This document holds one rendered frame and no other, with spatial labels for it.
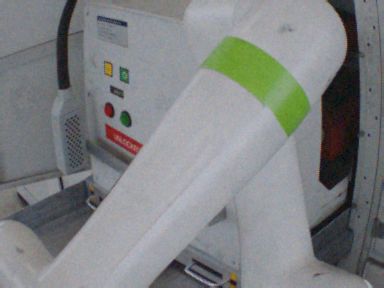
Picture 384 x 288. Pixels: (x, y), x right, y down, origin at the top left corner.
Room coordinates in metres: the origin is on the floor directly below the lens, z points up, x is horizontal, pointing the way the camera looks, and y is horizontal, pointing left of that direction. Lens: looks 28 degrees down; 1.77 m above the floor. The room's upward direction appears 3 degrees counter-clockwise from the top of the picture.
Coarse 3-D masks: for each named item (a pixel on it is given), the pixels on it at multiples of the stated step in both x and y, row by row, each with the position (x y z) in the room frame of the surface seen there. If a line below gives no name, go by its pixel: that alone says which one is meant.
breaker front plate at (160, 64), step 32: (96, 32) 1.36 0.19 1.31; (128, 32) 1.27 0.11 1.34; (160, 32) 1.19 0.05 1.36; (96, 64) 1.36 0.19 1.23; (128, 64) 1.27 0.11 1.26; (160, 64) 1.19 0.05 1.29; (192, 64) 1.12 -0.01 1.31; (96, 96) 1.37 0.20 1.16; (128, 96) 1.27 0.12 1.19; (160, 96) 1.19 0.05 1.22; (96, 128) 1.38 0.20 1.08; (128, 128) 1.28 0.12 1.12; (96, 160) 1.39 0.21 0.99; (128, 160) 1.29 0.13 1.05; (224, 224) 1.07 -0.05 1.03; (224, 256) 1.07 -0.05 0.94
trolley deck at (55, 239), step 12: (84, 216) 1.37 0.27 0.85; (60, 228) 1.31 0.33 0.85; (72, 228) 1.31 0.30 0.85; (48, 240) 1.25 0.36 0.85; (60, 240) 1.25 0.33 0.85; (336, 240) 1.19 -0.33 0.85; (348, 240) 1.19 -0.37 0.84; (60, 252) 1.20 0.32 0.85; (324, 252) 1.15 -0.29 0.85; (336, 252) 1.16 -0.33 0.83; (180, 264) 1.17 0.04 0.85; (168, 276) 1.13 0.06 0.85; (180, 276) 1.13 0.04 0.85; (192, 276) 1.12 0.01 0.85; (204, 276) 1.12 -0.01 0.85
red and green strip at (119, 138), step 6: (108, 126) 1.33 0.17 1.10; (108, 132) 1.34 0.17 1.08; (114, 132) 1.32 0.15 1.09; (120, 132) 1.30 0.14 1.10; (108, 138) 1.34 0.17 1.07; (114, 138) 1.32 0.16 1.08; (120, 138) 1.30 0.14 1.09; (126, 138) 1.28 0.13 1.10; (132, 138) 1.27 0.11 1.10; (120, 144) 1.30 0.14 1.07; (126, 144) 1.29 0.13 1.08; (132, 144) 1.27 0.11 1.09; (138, 144) 1.25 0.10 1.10; (132, 150) 1.27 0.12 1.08; (138, 150) 1.25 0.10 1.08
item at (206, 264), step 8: (88, 176) 1.43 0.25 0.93; (88, 184) 1.41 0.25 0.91; (96, 184) 1.39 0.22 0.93; (88, 192) 1.42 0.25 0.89; (104, 192) 1.36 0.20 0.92; (184, 248) 1.14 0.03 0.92; (192, 248) 1.13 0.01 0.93; (184, 256) 1.15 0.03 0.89; (192, 256) 1.13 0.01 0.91; (200, 256) 1.11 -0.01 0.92; (208, 256) 1.10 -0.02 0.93; (184, 264) 1.15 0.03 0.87; (200, 264) 1.11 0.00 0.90; (208, 264) 1.09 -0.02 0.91; (216, 264) 1.07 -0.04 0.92; (224, 264) 1.06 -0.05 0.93; (200, 272) 1.11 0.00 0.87; (208, 272) 1.09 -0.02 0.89; (216, 272) 1.07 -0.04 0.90; (232, 272) 1.03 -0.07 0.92; (240, 272) 1.03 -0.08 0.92; (216, 280) 1.07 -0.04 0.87; (232, 280) 1.03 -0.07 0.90; (240, 280) 1.02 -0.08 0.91
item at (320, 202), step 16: (96, 0) 1.40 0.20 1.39; (144, 0) 1.33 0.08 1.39; (160, 0) 1.32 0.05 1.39; (176, 0) 1.31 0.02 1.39; (160, 16) 1.19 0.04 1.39; (176, 16) 1.18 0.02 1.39; (320, 112) 1.17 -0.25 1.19; (304, 128) 1.14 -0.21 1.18; (320, 128) 1.17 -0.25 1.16; (304, 144) 1.14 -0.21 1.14; (320, 144) 1.18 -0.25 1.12; (304, 160) 1.14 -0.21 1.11; (304, 176) 1.14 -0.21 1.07; (304, 192) 1.15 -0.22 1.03; (320, 192) 1.18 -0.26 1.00; (336, 192) 1.23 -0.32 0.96; (320, 208) 1.19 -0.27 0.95; (336, 208) 1.24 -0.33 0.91
